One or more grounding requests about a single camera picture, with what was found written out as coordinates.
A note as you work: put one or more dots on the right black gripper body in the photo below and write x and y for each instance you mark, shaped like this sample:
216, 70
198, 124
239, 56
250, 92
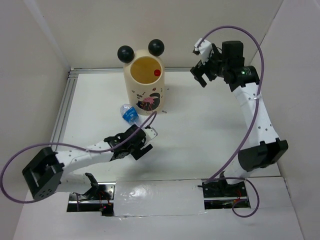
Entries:
215, 64

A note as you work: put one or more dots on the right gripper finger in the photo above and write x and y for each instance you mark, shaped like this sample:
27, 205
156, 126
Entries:
198, 72
208, 75

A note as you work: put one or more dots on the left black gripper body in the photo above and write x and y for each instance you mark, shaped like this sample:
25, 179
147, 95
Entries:
134, 148

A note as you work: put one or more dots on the light-blue label bottle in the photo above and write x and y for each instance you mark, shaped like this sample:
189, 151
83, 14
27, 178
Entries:
130, 115

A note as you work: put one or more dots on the red label red-cap bottle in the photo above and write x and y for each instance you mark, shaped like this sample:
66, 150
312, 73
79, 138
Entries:
157, 72

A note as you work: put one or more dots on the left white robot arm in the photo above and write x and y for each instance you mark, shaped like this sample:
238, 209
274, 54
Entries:
54, 171

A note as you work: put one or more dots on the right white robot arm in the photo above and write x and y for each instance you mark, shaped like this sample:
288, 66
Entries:
263, 146

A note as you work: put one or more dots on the cream panda-ear bin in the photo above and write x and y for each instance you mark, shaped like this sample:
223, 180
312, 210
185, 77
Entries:
145, 91

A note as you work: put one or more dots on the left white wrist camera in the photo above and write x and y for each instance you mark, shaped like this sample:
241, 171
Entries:
151, 133

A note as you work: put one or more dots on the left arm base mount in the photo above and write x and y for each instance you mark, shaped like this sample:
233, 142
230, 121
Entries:
101, 201

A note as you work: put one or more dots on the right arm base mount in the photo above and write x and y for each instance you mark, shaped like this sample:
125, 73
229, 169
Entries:
221, 195

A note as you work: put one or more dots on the aluminium frame rail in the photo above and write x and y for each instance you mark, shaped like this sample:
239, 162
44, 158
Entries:
198, 127

